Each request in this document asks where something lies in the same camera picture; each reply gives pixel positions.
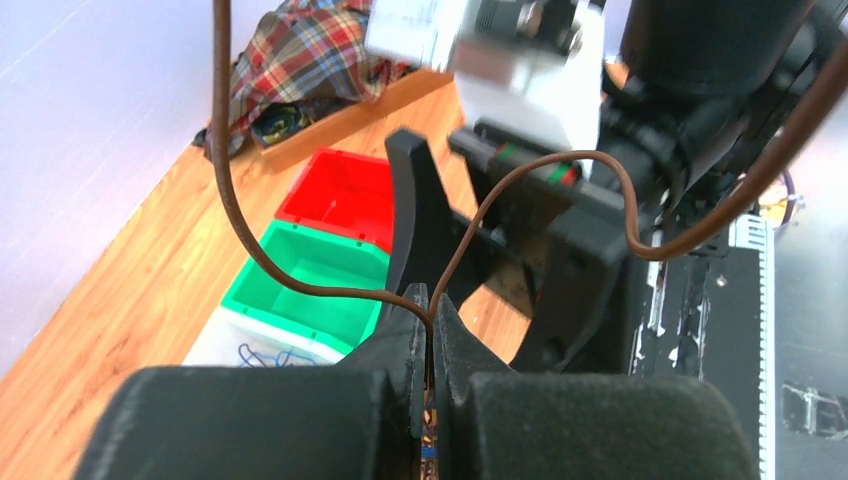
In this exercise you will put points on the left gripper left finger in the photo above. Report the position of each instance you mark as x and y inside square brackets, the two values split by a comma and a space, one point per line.
[392, 361]

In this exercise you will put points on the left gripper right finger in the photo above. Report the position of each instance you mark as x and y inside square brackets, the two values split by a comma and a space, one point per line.
[458, 356]

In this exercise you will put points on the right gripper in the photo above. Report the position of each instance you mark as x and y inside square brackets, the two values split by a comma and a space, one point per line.
[552, 237]

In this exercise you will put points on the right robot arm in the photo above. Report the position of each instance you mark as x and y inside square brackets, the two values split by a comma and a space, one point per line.
[709, 84]

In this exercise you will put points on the red plastic bin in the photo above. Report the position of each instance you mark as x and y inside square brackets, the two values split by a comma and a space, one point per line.
[345, 194]

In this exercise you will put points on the wooden tray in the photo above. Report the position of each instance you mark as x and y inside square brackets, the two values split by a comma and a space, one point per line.
[345, 122]

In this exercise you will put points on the white plastic bin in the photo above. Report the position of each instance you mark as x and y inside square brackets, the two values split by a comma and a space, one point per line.
[232, 339]

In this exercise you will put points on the plaid shirt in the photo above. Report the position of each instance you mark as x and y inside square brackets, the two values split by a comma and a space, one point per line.
[305, 61]

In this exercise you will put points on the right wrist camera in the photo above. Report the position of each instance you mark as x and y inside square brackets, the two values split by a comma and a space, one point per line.
[532, 69]

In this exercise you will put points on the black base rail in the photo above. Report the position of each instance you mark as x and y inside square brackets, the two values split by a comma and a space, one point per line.
[763, 318]

